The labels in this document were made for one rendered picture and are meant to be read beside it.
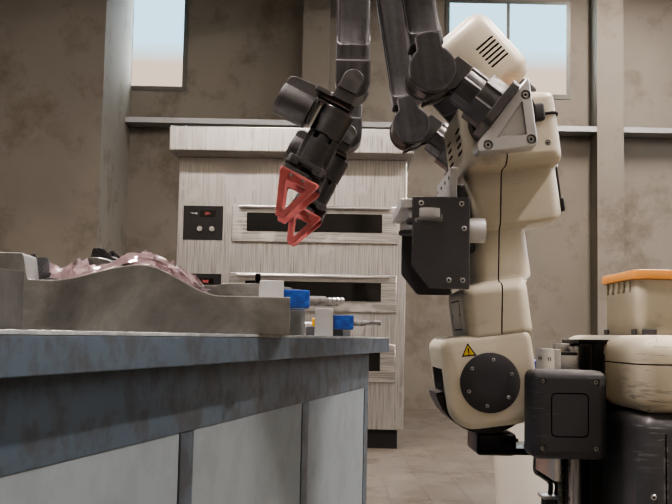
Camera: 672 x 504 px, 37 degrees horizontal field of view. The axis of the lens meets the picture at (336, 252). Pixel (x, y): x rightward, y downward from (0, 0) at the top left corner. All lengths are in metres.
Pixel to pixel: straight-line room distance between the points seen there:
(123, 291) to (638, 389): 0.82
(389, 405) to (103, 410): 6.21
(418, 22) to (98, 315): 0.70
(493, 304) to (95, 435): 0.87
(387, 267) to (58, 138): 4.43
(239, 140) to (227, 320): 5.75
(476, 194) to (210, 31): 10.25
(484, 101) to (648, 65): 10.70
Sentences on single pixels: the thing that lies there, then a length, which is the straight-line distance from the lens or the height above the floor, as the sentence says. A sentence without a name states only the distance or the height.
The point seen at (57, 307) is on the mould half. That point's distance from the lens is 1.48.
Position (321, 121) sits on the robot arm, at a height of 1.15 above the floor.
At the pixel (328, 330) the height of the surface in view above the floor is 0.81.
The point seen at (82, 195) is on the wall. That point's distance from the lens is 10.36.
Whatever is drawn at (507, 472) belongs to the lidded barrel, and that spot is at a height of 0.26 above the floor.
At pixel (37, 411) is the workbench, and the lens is 0.97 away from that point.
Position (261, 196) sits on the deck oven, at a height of 1.81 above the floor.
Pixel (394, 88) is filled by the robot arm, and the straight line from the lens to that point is 2.10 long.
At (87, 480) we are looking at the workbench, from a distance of 1.08.
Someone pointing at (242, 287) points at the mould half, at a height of 0.88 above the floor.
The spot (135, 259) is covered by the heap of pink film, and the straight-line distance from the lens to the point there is 1.52.
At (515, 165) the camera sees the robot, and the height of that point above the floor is 1.10.
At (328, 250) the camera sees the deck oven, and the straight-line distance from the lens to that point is 7.27.
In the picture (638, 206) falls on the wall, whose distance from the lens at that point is 11.97.
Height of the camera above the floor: 0.80
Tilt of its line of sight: 5 degrees up
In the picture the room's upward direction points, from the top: 1 degrees clockwise
